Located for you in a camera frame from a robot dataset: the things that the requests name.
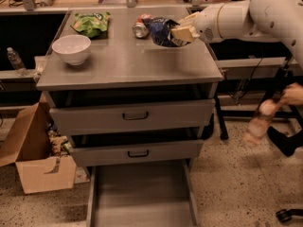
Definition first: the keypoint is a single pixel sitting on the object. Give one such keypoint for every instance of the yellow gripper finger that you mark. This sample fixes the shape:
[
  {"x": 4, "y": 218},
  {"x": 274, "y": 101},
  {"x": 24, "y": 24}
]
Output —
[
  {"x": 185, "y": 33},
  {"x": 189, "y": 20}
]

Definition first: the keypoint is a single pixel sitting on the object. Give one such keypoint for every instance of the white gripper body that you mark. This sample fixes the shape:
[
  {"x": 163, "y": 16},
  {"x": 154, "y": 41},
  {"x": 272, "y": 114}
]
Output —
[{"x": 205, "y": 25}]

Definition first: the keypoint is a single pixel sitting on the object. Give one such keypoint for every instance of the blue chip bag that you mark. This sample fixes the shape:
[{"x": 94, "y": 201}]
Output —
[{"x": 160, "y": 30}]

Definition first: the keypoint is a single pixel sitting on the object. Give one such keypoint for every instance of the pink water bottle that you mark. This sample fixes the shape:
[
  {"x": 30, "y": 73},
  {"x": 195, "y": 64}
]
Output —
[{"x": 260, "y": 122}]

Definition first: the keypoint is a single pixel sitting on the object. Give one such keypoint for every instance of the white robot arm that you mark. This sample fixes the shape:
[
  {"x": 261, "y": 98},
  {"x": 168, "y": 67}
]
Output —
[{"x": 248, "y": 20}]

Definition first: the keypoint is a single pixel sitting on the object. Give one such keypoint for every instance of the top grey drawer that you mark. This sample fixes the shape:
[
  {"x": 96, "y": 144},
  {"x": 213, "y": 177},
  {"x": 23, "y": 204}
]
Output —
[{"x": 133, "y": 117}]

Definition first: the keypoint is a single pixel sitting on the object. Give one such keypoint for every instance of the grey drawer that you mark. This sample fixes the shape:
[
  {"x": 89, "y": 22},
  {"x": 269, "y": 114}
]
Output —
[
  {"x": 133, "y": 117},
  {"x": 152, "y": 194},
  {"x": 129, "y": 154}
]

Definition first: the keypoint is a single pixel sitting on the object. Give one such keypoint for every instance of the grey drawer cabinet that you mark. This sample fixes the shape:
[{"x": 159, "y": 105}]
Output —
[{"x": 122, "y": 70}]

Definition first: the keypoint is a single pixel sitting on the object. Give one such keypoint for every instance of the green chip bag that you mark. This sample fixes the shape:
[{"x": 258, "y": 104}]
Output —
[{"x": 91, "y": 25}]

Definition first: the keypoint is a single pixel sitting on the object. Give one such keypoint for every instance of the middle grey drawer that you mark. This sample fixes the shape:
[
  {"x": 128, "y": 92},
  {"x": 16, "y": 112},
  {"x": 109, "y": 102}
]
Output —
[{"x": 129, "y": 154}]

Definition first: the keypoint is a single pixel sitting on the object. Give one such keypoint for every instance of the bottom grey drawer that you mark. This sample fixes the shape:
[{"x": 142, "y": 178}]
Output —
[{"x": 152, "y": 194}]

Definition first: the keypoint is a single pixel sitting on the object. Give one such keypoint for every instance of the person's hand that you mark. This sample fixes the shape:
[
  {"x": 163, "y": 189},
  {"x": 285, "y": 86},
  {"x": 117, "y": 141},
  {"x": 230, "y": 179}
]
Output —
[{"x": 293, "y": 95}]

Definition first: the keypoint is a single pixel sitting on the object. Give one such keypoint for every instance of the orange soda can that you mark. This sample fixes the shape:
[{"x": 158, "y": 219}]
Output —
[{"x": 139, "y": 29}]

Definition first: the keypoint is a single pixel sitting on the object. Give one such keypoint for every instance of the white bowl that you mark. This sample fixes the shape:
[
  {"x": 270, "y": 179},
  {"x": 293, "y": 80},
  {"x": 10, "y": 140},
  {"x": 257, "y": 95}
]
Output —
[{"x": 72, "y": 49}]

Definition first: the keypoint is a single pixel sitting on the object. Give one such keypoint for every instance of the snack packets in box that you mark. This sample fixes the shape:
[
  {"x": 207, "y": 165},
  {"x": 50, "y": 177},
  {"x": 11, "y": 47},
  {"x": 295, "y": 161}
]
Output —
[{"x": 59, "y": 144}]

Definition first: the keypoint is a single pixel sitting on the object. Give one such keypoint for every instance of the clear water bottle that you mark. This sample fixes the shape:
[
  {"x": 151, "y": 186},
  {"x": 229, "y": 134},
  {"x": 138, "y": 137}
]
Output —
[{"x": 16, "y": 62}]

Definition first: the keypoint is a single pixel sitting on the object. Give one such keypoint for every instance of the cardboard box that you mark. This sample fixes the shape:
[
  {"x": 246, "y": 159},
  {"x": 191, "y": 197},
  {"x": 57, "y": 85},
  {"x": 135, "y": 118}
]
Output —
[{"x": 27, "y": 145}]

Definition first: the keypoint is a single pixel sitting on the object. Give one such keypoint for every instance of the black chair caster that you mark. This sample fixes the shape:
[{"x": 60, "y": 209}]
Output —
[{"x": 285, "y": 215}]

